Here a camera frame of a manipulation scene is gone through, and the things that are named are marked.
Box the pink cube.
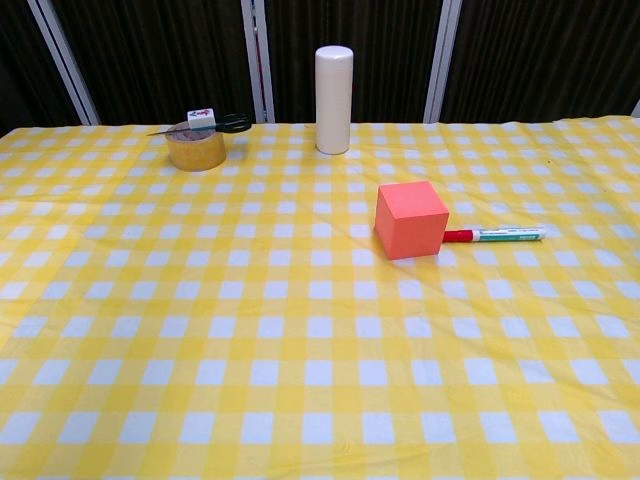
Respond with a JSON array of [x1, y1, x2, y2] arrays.
[[373, 180, 451, 261]]

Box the red and green marker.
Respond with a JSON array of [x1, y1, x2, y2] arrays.
[[441, 224, 547, 246]]

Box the yellow white checked tablecloth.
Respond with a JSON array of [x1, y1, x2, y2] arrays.
[[0, 115, 640, 480]]

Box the white cylindrical bottle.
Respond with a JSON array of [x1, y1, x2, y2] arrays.
[[314, 45, 355, 155]]

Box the brown packing tape roll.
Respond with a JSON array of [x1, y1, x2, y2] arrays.
[[166, 123, 227, 173]]

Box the white mahjong tile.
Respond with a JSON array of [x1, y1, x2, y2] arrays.
[[186, 107, 217, 130]]

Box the black handled scissors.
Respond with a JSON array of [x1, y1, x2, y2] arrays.
[[146, 112, 251, 138]]

